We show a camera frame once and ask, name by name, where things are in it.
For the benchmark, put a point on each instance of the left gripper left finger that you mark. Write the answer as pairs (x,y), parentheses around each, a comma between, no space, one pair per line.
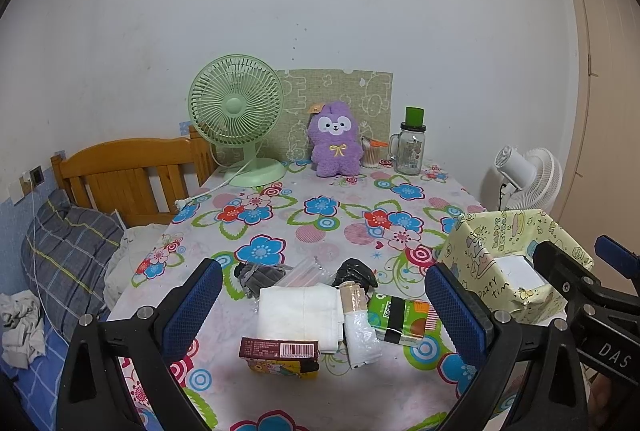
(93,393)

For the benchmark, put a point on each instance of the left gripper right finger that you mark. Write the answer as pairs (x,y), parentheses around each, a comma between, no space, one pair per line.
(552,395)

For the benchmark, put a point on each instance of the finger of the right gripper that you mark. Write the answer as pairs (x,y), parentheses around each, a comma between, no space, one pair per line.
(580,289)
(623,260)

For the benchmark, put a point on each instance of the green tissue pack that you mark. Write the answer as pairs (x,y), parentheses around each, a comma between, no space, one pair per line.
(400,321)

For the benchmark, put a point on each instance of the grey drawstring pouch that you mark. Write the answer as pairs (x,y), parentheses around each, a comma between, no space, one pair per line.
(254,277)

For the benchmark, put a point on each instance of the brown yellow snack box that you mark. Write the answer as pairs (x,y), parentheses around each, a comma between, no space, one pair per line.
(289,358)

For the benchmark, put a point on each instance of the black plastic bag bundle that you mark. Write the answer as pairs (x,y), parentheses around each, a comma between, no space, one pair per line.
(355,270)

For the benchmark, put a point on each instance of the white towel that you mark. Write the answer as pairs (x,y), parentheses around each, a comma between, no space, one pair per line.
(312,313)

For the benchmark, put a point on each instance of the clear plastic bag pack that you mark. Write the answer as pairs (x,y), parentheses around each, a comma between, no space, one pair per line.
(307,273)

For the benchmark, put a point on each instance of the beige door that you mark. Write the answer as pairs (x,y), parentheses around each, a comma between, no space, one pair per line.
(600,192)

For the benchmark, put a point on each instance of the yellow patterned storage box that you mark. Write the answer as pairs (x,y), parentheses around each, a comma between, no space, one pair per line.
(491,254)

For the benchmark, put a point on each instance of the crumpled grey cloth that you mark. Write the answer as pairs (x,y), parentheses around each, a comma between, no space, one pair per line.
(22,332)

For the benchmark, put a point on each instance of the white standing fan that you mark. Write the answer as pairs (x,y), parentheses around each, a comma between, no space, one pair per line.
(530,180)

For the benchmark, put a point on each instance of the grey plaid pillow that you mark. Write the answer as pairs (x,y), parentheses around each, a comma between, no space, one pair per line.
(65,253)

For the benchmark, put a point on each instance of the floral tablecloth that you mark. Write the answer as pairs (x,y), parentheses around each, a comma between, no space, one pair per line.
(393,223)

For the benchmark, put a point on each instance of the glass jar green lid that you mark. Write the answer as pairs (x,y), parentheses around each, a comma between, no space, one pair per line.
(407,146)

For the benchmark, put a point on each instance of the toothpick jar orange lid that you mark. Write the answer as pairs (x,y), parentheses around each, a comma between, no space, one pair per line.
(373,151)

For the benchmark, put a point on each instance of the purple plush toy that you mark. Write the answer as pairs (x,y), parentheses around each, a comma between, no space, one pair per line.
(336,148)

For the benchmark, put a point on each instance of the green desk fan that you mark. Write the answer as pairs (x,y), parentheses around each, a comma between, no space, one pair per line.
(234,102)

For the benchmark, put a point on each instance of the wall power socket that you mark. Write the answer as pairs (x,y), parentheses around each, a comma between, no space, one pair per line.
(36,176)

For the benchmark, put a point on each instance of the green patterned wall mat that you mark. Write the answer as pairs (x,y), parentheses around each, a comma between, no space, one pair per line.
(367,93)

